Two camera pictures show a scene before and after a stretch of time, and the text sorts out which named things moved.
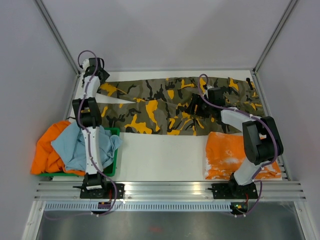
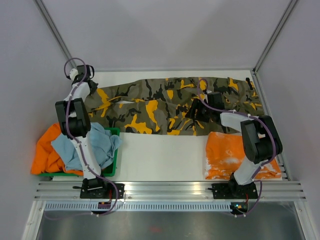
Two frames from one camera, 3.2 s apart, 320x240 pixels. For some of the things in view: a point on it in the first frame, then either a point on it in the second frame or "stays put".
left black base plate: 95,185 stays put
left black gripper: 106,75 → 94,89
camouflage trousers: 189,106 stays put
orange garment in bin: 46,159 stays put
